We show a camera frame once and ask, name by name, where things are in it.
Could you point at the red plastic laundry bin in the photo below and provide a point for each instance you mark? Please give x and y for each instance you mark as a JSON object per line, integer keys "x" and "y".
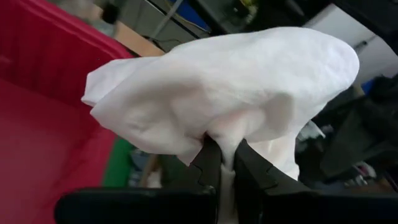
{"x": 46, "y": 109}

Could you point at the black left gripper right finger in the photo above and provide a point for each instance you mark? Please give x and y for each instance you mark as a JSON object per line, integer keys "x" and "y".
{"x": 311, "y": 208}

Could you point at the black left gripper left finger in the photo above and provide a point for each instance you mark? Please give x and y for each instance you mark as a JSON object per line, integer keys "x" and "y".
{"x": 140, "y": 207}

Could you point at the light wooden desk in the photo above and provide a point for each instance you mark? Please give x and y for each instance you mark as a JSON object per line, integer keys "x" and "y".
{"x": 136, "y": 42}

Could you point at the small white cloth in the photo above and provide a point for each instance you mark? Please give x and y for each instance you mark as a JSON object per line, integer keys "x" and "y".
{"x": 233, "y": 87}

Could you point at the green table mat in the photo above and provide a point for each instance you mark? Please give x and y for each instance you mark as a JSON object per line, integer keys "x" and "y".
{"x": 119, "y": 165}

